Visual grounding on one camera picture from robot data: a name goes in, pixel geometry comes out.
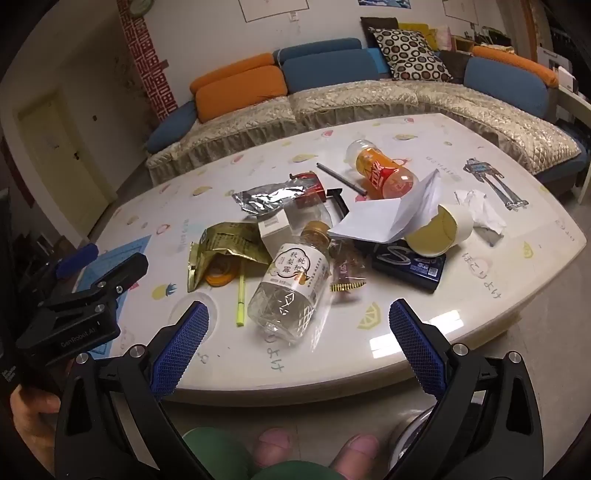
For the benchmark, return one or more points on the white coffee table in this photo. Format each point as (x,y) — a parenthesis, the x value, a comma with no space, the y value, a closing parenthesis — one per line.
(461,323)

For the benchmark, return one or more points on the gold snack bag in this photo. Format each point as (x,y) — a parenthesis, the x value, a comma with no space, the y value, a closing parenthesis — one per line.
(226,244)

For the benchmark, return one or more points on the red packet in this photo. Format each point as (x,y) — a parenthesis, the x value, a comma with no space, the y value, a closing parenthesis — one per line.
(310,182)

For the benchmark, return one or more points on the paper cup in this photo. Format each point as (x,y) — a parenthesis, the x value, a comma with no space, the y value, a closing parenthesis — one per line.
(434,235)

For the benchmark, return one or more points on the orange soda bottle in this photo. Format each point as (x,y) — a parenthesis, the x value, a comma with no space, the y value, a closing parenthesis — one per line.
(378,170)

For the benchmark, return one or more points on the black razor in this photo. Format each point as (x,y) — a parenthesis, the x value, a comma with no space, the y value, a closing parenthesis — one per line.
(339,201)

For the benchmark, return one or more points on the white paper sheet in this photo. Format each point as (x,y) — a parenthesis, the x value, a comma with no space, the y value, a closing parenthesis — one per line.
(369,221)

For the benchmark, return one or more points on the white wall poster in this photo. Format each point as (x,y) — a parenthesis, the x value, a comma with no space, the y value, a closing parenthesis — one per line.
(466,7)
(272,9)

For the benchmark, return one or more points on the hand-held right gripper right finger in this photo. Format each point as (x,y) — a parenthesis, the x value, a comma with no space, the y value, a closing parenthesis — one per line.
(415,346)

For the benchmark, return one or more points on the gold toothed strip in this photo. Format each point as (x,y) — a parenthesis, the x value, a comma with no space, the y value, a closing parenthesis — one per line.
(346,287)

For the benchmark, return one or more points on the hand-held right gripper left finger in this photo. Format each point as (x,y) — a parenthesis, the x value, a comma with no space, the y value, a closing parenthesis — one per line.
(184,344)

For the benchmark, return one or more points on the orange tape roll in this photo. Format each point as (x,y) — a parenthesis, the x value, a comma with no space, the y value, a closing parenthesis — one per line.
(216,279)

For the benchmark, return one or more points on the blue wall poster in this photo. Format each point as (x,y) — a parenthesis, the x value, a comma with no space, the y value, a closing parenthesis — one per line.
(383,2)

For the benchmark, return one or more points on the wall clock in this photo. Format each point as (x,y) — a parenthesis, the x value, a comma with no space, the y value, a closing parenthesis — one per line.
(141,5)

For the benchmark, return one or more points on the red patterned wall strip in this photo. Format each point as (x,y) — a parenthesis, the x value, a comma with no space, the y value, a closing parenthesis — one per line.
(147,60)

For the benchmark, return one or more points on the small white box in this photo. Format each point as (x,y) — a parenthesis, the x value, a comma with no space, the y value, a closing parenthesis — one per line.
(274,230)

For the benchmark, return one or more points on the green slipper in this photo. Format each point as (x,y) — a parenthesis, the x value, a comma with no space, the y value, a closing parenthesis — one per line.
(217,454)
(300,471)

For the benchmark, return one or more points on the person's left hand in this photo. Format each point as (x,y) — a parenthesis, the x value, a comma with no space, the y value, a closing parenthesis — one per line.
(32,415)

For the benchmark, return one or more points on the blue sofa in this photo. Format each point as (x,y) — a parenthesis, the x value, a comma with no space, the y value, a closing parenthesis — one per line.
(171,127)

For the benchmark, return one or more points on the crumpled white tissue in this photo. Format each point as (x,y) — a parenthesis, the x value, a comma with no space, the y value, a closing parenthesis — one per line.
(480,214)

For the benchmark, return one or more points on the grey pen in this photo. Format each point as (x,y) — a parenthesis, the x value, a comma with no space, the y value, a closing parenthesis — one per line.
(337,177)

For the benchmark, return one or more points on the blue gum box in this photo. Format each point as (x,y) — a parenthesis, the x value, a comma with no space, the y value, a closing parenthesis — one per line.
(406,266)

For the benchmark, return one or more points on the white cardboard box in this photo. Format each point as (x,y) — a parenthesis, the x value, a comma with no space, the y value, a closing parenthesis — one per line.
(556,64)

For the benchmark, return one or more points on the dark shelf unit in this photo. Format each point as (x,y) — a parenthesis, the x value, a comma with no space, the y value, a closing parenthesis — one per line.
(568,27)

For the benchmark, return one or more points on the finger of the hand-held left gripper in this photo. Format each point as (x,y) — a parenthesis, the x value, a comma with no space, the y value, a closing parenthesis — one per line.
(124,272)
(78,261)

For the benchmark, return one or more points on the clear candy wrapper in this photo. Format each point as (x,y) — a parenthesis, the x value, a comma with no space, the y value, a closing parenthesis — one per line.
(347,267)

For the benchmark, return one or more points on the yellow pillow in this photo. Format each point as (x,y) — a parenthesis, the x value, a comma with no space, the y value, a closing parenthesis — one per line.
(420,30)

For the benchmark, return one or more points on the yellow pen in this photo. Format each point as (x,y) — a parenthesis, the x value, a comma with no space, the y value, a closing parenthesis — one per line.
(240,300)

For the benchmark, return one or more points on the orange sofa cushion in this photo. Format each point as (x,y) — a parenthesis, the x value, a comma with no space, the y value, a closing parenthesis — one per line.
(240,92)
(231,69)
(517,62)

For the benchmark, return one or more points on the clear bottle with gold cap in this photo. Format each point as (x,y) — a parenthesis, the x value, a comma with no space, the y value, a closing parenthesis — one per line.
(286,295)

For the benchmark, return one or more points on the blue sofa cushion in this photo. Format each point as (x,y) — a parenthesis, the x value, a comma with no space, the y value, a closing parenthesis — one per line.
(318,48)
(508,90)
(328,69)

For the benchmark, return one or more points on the person's left foot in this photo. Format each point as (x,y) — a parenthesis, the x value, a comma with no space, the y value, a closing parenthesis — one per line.
(274,445)

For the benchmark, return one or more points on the circle patterned pillow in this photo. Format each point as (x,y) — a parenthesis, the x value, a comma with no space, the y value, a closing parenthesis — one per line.
(411,53)

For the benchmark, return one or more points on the dark brown pillow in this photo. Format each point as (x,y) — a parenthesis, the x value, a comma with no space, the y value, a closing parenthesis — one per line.
(376,27)

